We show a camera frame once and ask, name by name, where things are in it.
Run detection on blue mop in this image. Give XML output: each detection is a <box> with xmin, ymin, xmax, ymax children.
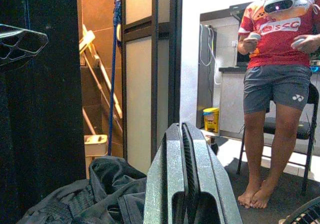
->
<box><xmin>107</xmin><ymin>0</ymin><xmax>124</xmax><ymax>157</ymax></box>

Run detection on dark elastic waist garment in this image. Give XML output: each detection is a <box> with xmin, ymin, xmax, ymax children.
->
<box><xmin>16</xmin><ymin>178</ymin><xmax>148</xmax><ymax>224</ymax></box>

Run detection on grey refrigerator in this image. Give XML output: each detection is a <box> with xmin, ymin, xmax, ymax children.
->
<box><xmin>196</xmin><ymin>23</ymin><xmax>218</xmax><ymax>130</ymax></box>

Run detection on black folding chair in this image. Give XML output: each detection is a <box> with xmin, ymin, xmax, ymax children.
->
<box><xmin>236</xmin><ymin>81</ymin><xmax>320</xmax><ymax>197</ymax></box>

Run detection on yellow lidded bucket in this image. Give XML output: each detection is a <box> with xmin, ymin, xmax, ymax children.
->
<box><xmin>202</xmin><ymin>107</ymin><xmax>221</xmax><ymax>134</ymax></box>

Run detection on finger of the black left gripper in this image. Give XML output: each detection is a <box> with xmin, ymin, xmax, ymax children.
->
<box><xmin>0</xmin><ymin>23</ymin><xmax>50</xmax><ymax>67</ymax></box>

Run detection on tall black panel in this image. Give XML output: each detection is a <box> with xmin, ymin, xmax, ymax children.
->
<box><xmin>0</xmin><ymin>0</ymin><xmax>86</xmax><ymax>224</ymax></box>

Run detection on pale counter black top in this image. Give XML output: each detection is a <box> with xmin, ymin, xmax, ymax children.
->
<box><xmin>218</xmin><ymin>65</ymin><xmax>320</xmax><ymax>140</ymax></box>

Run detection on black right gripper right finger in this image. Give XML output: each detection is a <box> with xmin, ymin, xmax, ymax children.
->
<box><xmin>181</xmin><ymin>122</ymin><xmax>243</xmax><ymax>224</ymax></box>

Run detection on white mop bucket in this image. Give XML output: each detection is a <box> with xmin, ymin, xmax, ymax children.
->
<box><xmin>83</xmin><ymin>134</ymin><xmax>110</xmax><ymax>180</ymax></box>

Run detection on black pedestal fan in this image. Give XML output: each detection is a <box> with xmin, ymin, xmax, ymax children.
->
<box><xmin>281</xmin><ymin>199</ymin><xmax>320</xmax><ymax>224</ymax></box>

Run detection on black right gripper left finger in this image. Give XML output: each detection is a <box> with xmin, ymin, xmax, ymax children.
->
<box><xmin>143</xmin><ymin>123</ymin><xmax>189</xmax><ymax>224</ymax></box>

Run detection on black garment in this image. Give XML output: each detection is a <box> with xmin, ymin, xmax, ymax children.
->
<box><xmin>88</xmin><ymin>156</ymin><xmax>148</xmax><ymax>205</ymax></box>

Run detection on white VR headset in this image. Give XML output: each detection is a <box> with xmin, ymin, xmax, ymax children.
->
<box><xmin>263</xmin><ymin>0</ymin><xmax>316</xmax><ymax>15</ymax></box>

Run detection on person in red shirt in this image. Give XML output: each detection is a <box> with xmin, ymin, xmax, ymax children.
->
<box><xmin>236</xmin><ymin>0</ymin><xmax>320</xmax><ymax>210</ymax></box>

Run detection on white folding drying rack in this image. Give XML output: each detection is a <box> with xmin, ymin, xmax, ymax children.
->
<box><xmin>79</xmin><ymin>24</ymin><xmax>124</xmax><ymax>135</ymax></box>

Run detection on white hanging cable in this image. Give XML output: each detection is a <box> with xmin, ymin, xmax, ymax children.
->
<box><xmin>198</xmin><ymin>23</ymin><xmax>223</xmax><ymax>85</ymax></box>

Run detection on dark grey floor mat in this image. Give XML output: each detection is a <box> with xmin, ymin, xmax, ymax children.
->
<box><xmin>212</xmin><ymin>136</ymin><xmax>320</xmax><ymax>224</ymax></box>

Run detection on black framed frosted door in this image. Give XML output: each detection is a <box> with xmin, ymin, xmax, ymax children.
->
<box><xmin>121</xmin><ymin>0</ymin><xmax>183</xmax><ymax>176</ymax></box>

